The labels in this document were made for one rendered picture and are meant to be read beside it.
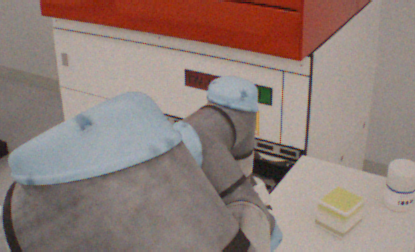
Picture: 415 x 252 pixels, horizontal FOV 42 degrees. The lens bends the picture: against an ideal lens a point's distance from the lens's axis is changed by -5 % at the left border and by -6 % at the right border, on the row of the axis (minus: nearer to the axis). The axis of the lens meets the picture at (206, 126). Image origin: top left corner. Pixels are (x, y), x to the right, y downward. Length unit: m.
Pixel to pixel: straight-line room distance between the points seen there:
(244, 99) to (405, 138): 2.24
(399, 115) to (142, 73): 1.70
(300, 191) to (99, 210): 0.95
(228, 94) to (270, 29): 0.47
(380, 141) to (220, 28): 1.86
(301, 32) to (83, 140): 0.92
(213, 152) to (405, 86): 2.19
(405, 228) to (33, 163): 0.95
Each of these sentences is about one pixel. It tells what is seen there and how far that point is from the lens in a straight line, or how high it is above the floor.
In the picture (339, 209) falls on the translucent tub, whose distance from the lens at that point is 1.12.
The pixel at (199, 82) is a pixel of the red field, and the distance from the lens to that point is 1.46.
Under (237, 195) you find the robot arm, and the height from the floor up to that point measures 1.25.
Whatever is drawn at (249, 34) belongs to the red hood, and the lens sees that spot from 1.29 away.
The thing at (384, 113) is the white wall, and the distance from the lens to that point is 2.97.
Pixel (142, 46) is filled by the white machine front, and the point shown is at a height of 1.16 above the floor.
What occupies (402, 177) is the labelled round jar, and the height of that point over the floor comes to 1.06.
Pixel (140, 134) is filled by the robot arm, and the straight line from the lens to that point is 0.37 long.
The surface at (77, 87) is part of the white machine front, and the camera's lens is 1.76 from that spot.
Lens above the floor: 1.69
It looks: 28 degrees down
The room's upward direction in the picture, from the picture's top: 1 degrees counter-clockwise
